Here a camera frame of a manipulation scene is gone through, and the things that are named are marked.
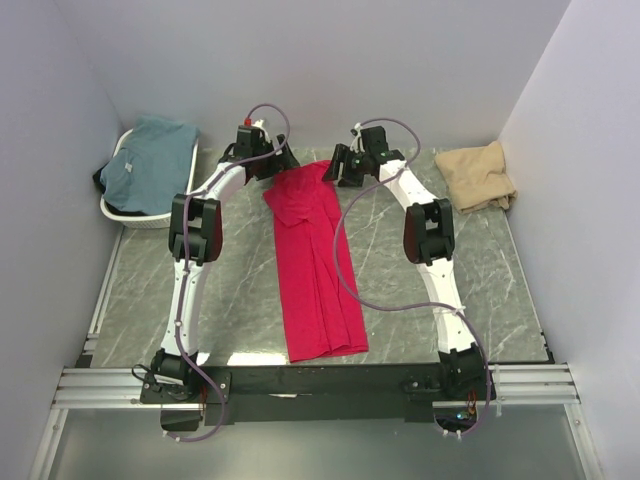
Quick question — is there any red t shirt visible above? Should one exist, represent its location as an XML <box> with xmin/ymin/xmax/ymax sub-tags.
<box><xmin>263</xmin><ymin>160</ymin><xmax>369</xmax><ymax>363</ymax></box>

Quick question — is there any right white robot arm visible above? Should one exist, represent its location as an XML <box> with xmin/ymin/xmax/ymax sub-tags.
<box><xmin>323</xmin><ymin>120</ymin><xmax>492</xmax><ymax>399</ymax></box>

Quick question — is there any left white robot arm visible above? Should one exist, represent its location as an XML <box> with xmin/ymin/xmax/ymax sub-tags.
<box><xmin>145</xmin><ymin>121</ymin><xmax>299</xmax><ymax>389</ymax></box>

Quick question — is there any teal blue t shirt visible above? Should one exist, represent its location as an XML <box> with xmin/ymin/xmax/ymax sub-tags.
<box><xmin>101</xmin><ymin>115</ymin><xmax>199</xmax><ymax>215</ymax></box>

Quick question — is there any beige folded t shirt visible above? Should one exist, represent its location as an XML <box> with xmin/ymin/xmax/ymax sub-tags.
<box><xmin>435</xmin><ymin>141</ymin><xmax>518</xmax><ymax>214</ymax></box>

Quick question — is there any black garment in basket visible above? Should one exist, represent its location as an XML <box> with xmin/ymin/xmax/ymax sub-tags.
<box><xmin>92</xmin><ymin>168</ymin><xmax>146</xmax><ymax>217</ymax></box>

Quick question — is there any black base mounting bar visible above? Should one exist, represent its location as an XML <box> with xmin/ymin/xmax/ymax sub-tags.
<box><xmin>139</xmin><ymin>363</ymin><xmax>499</xmax><ymax>431</ymax></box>

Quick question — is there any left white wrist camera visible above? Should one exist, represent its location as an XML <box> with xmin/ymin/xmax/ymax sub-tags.
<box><xmin>243</xmin><ymin>117</ymin><xmax>270</xmax><ymax>141</ymax></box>

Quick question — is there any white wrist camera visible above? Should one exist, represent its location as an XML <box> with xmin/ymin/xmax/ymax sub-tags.
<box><xmin>243</xmin><ymin>117</ymin><xmax>270</xmax><ymax>141</ymax></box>
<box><xmin>350</xmin><ymin>123</ymin><xmax>364</xmax><ymax>153</ymax></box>

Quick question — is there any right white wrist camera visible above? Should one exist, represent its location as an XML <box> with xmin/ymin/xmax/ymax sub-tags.
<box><xmin>350</xmin><ymin>123</ymin><xmax>364</xmax><ymax>153</ymax></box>

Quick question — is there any aluminium frame rail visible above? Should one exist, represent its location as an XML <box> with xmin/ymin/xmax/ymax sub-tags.
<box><xmin>53</xmin><ymin>364</ymin><xmax>579</xmax><ymax>409</ymax></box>

